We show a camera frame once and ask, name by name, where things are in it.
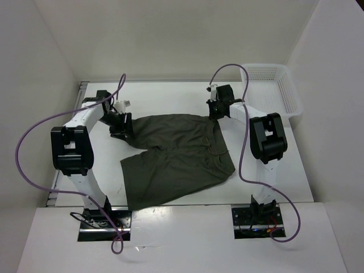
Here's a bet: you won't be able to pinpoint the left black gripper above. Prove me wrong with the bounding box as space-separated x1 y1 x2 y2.
98 111 135 141

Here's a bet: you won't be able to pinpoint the olive green shorts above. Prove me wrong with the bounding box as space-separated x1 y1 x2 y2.
121 114 235 210

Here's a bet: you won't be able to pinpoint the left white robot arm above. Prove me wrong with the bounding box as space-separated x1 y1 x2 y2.
51 90 134 228

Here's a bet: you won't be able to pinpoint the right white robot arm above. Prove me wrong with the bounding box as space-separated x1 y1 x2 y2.
206 84 288 224

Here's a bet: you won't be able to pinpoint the white plastic basket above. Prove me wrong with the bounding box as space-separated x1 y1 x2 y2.
240 64 303 118

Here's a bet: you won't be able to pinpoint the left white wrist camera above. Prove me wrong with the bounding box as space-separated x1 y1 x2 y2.
113 100 131 113

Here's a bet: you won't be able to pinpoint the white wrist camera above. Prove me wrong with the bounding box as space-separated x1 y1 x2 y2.
113 100 131 113
207 84 218 102

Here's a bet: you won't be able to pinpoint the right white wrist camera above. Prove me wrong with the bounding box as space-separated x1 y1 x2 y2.
207 84 218 102

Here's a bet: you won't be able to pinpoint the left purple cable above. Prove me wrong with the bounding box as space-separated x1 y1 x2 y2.
14 73 127 254

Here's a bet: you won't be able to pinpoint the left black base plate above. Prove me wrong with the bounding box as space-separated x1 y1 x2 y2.
70 209 132 242

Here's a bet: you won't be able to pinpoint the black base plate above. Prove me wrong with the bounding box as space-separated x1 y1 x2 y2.
231 205 286 239
70 209 132 242

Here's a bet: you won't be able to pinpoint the aluminium table edge rail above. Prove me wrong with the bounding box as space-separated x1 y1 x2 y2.
45 81 89 208

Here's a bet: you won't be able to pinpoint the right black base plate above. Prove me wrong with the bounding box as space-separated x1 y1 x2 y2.
231 205 286 239

